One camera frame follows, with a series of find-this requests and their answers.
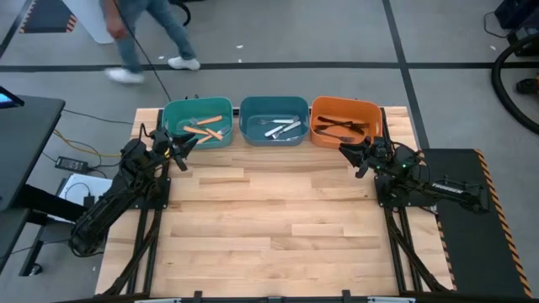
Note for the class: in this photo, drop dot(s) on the small black striped-edge mat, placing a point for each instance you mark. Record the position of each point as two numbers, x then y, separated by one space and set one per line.
46 14

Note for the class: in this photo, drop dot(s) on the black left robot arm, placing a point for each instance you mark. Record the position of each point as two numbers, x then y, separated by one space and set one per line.
105 206

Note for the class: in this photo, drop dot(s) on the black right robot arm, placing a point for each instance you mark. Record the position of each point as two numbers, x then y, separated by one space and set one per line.
455 191

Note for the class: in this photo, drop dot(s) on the orange plastic bin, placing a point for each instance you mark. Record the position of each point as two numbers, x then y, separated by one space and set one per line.
362 107

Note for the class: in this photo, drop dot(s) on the teal green plastic bin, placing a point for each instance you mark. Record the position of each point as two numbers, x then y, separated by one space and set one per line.
177 109

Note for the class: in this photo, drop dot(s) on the black equipment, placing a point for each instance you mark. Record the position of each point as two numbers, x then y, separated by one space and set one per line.
524 17

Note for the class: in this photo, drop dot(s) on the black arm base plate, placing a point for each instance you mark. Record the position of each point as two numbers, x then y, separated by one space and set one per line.
164 206
381 198

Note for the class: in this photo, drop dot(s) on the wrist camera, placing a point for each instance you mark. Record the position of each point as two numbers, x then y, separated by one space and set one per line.
381 147
160 136

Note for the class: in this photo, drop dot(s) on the black power adapter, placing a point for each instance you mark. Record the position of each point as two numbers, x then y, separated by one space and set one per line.
71 163
89 201

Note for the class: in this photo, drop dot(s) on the white paper sheet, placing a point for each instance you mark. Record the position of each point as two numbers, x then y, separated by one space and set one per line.
73 189

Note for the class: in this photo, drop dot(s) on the dark blue plastic bin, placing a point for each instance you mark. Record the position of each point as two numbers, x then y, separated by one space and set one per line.
252 134

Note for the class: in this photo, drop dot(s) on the black desk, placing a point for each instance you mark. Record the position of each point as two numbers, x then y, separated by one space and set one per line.
25 147

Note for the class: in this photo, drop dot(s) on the black monitor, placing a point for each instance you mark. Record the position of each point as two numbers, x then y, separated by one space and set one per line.
8 101

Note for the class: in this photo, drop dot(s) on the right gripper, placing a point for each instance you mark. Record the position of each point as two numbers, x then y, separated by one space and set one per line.
389 166

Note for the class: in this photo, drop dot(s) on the black table frame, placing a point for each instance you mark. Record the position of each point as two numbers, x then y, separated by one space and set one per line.
252 300

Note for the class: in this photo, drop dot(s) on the small black floor object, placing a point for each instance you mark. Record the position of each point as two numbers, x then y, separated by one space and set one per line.
528 86

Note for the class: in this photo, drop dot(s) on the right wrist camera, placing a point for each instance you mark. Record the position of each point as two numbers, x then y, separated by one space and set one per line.
381 147

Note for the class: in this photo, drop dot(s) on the large black striped-edge mat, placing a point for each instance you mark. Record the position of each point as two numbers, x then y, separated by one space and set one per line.
471 252

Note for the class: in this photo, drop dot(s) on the yellow tag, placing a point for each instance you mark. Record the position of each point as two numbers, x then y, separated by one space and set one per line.
167 152

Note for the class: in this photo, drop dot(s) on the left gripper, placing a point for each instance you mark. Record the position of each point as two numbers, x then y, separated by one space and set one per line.
172 151

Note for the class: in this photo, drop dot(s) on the person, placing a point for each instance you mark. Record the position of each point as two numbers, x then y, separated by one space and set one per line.
126 42

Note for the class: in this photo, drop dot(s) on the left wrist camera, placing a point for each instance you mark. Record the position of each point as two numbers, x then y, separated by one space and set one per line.
160 136

